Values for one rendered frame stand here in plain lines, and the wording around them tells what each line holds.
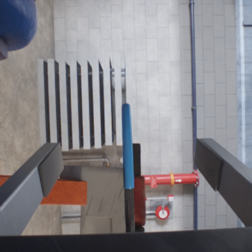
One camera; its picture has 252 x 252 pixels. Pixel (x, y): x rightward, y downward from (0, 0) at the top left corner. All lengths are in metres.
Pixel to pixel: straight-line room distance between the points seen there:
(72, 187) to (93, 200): 0.03
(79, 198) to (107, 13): 3.59
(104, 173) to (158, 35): 3.44
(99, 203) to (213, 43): 3.73
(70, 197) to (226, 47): 3.83
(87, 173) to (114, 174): 0.03
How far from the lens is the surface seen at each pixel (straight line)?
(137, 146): 0.32
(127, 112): 0.23
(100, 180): 0.23
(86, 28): 3.64
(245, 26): 4.07
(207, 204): 3.87
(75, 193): 0.23
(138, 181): 0.32
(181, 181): 3.26
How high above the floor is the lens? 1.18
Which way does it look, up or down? 1 degrees up
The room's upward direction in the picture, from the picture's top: 88 degrees clockwise
